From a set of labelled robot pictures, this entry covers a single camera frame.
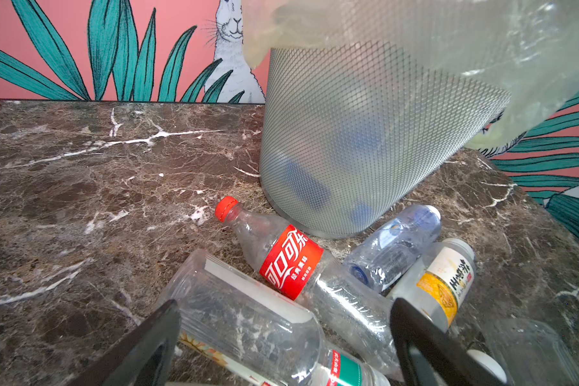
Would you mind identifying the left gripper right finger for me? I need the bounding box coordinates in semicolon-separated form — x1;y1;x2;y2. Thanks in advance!
390;299;503;385

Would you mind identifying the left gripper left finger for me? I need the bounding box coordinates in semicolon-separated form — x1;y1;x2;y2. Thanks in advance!
69;299;181;385

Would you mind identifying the red white label water bottle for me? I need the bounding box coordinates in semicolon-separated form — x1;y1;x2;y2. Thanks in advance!
467;318;579;385

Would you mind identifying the blue label bottle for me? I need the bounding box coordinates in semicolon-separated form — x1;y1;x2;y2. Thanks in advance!
281;159;331;212

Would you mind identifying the grey mesh waste bin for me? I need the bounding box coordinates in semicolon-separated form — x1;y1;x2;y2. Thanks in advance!
259;41;511;239

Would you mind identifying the translucent green bin liner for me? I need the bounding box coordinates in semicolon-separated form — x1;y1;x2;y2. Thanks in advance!
242;1;579;149

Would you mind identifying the yellow white label bottle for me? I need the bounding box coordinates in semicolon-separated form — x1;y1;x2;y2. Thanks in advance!
387;238;477;332

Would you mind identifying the red label cola bottle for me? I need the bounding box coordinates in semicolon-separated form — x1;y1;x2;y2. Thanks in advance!
215;196;403;381

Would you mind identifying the large clear square bottle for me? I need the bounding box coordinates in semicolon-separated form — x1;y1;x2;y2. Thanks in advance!
157;249;329;385

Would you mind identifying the green label clear bottle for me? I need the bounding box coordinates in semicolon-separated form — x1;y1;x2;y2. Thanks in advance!
291;340;390;386

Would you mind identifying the clear bottle white cap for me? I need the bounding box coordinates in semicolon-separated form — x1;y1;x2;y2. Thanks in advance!
344;204;442;293

